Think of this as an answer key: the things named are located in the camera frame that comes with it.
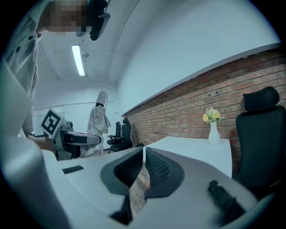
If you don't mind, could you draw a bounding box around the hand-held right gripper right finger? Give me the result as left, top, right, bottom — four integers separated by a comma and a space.
133, 146, 261, 229

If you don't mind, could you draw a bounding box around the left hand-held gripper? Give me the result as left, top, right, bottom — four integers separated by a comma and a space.
39, 107, 103, 161

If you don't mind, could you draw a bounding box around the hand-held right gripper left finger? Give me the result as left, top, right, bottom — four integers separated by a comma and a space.
41, 146, 144, 225

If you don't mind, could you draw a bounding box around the white cylindrical roll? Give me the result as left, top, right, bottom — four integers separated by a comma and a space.
79, 90, 112, 158

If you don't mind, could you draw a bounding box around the person's left forearm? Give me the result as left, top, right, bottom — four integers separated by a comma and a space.
28, 135, 56, 152

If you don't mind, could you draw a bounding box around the white table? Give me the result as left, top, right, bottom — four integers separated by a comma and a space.
143, 135, 233, 179

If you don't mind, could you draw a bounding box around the white vase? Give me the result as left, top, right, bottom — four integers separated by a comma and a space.
207, 121, 220, 146

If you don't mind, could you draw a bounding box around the yellow flower bouquet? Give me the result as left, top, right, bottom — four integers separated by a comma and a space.
202, 106, 225, 124

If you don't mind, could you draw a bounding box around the ceiling tube light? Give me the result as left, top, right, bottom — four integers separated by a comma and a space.
71, 44, 86, 77

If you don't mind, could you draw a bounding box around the person's grey shirt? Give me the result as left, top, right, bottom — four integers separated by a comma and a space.
3, 0, 50, 137

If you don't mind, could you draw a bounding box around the person's head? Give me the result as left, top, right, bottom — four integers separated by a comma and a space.
35, 0, 93, 38

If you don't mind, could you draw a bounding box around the black head camera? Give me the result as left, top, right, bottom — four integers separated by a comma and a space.
87, 0, 112, 42

